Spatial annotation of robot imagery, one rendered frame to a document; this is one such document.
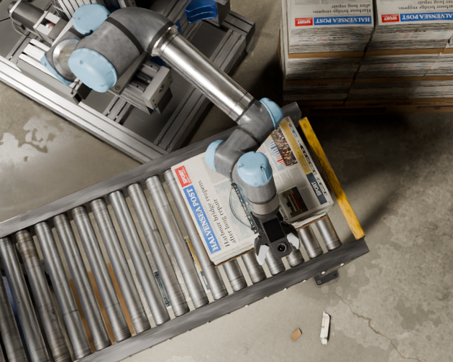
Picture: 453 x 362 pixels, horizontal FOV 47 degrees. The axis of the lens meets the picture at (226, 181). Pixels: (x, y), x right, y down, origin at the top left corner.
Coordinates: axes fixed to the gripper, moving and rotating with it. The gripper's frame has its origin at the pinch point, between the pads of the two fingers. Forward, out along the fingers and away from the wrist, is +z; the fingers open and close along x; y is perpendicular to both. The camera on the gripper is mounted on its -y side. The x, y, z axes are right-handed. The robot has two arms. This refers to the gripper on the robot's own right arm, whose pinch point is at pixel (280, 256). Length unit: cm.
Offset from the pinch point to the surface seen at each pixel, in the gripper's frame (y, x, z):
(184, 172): 26.2, 15.4, -18.4
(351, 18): 67, -57, -19
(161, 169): 48, 22, -4
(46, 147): 140, 75, 34
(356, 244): 7.3, -25.3, 19.8
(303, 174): 14.2, -14.6, -11.5
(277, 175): 16.5, -8.2, -12.7
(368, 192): 69, -61, 76
